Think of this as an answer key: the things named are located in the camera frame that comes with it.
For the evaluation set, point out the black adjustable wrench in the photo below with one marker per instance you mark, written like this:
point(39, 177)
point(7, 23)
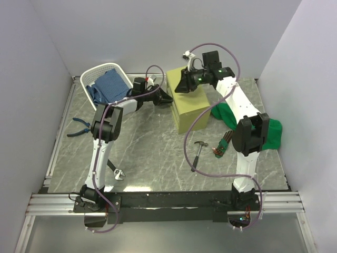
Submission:
point(118, 174)

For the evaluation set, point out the hex key set green holder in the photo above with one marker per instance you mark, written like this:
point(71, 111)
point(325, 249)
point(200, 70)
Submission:
point(223, 144)

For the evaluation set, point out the white plastic basket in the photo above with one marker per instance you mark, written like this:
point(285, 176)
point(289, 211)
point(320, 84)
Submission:
point(90, 76)

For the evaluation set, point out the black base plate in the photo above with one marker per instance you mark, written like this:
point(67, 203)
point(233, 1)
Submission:
point(169, 206)

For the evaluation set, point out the olive green tool chest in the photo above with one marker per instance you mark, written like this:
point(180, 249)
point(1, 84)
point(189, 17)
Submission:
point(186, 107)

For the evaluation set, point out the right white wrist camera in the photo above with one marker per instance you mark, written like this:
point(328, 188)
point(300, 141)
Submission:
point(190, 58)

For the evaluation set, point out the aluminium frame rail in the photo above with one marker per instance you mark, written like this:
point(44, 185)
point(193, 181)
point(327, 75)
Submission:
point(43, 203)

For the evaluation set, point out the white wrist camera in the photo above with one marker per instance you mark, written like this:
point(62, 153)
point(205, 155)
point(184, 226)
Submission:
point(150, 80)
point(190, 58)

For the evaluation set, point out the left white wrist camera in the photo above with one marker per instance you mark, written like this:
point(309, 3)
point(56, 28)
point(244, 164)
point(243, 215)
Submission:
point(150, 80)

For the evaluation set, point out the blue cloth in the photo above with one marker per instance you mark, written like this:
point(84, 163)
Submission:
point(108, 88)

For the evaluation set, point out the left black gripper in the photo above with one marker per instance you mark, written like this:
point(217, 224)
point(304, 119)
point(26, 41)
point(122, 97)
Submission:
point(162, 98)

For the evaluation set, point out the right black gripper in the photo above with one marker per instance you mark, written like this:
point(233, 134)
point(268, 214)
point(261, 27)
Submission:
point(184, 86)

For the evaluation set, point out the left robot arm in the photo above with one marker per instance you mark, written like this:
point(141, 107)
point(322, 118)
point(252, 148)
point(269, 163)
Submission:
point(106, 127)

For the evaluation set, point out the green cloth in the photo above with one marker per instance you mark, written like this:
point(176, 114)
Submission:
point(223, 112)

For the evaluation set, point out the black handled hammer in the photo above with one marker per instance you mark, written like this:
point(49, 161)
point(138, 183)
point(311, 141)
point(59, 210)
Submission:
point(196, 159)

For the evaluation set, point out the blue handled pliers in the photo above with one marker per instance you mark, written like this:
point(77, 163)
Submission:
point(84, 130)

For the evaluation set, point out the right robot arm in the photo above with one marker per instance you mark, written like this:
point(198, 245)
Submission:
point(251, 125)

